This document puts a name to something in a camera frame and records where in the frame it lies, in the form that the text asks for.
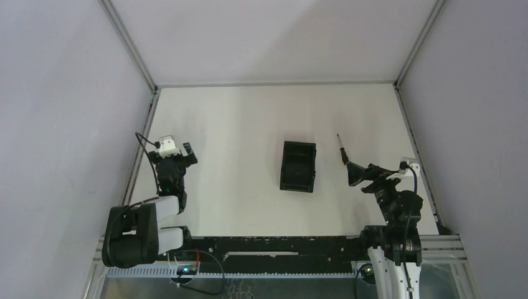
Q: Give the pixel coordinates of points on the black plastic bin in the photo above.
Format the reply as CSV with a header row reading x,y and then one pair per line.
x,y
298,167

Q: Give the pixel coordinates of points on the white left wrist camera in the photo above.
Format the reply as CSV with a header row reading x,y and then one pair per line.
x,y
167,147

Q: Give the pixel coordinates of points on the aluminium frame rail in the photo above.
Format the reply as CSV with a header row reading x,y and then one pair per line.
x,y
443,249

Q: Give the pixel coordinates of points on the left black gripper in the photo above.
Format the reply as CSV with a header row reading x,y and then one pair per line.
x,y
173,159

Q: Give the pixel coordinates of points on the small green circuit board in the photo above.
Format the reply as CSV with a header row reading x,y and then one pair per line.
x,y
187,270

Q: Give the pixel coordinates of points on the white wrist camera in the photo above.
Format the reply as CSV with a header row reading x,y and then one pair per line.
x,y
167,147
409,167

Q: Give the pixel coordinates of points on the black screwdriver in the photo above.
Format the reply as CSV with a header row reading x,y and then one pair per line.
x,y
344,156

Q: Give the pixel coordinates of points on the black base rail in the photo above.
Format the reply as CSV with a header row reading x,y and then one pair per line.
x,y
279,255

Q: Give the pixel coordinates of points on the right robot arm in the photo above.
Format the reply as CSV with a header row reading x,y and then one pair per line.
x,y
394,248

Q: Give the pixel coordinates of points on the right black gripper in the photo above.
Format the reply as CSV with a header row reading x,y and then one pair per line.
x,y
356,174

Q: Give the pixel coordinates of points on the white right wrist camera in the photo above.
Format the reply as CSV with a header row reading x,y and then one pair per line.
x,y
409,167

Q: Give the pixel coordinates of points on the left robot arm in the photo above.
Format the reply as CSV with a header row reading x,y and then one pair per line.
x,y
133,235

